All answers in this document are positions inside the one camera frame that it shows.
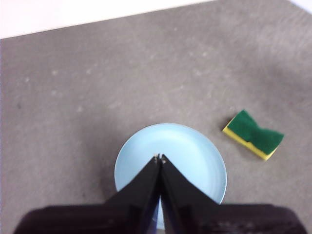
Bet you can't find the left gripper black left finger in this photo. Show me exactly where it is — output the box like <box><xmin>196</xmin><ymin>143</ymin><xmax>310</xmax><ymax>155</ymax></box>
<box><xmin>12</xmin><ymin>154</ymin><xmax>161</xmax><ymax>234</ymax></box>

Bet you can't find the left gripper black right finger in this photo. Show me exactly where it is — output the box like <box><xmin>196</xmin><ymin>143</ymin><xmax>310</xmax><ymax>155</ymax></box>
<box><xmin>160</xmin><ymin>153</ymin><xmax>307</xmax><ymax>234</ymax></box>

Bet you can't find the blue round plate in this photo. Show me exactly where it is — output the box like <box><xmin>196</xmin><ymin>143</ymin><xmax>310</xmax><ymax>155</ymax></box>
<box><xmin>114</xmin><ymin>123</ymin><xmax>229</xmax><ymax>230</ymax></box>

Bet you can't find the yellow sponge with green pad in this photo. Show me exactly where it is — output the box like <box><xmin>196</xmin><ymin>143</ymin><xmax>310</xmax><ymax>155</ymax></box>
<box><xmin>221</xmin><ymin>109</ymin><xmax>285</xmax><ymax>162</ymax></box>

